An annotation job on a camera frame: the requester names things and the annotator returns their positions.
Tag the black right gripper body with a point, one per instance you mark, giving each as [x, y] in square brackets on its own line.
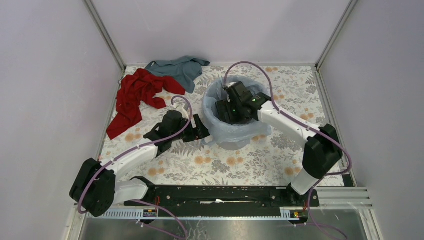
[234, 114]

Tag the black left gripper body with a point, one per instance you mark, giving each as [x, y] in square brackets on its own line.
[186, 135]

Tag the light blue plastic trash bag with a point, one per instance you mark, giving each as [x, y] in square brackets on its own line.
[221, 131]

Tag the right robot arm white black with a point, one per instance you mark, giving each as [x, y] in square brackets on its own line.
[320, 144]

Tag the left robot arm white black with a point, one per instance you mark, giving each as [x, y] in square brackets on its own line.
[97, 186]

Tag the grey trash bin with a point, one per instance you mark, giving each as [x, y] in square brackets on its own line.
[233, 146]

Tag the floral patterned table mat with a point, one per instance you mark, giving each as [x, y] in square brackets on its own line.
[272, 160]

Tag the grey-blue cloth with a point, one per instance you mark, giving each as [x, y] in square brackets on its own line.
[184, 70]

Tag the red cloth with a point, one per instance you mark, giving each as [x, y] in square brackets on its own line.
[142, 86]

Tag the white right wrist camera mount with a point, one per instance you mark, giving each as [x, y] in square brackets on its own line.
[230, 90]

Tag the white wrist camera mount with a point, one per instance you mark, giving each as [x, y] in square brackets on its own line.
[230, 90]
[185, 110]

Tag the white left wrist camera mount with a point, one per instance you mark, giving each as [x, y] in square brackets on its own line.
[185, 110]

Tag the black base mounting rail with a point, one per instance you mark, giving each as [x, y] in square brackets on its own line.
[225, 201]

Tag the right aluminium corner frame post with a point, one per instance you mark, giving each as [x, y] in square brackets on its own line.
[338, 29]

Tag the aluminium corner frame post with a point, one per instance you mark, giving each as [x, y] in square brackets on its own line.
[93, 12]
[338, 29]

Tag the left aluminium corner frame post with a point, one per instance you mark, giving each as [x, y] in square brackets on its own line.
[93, 12]

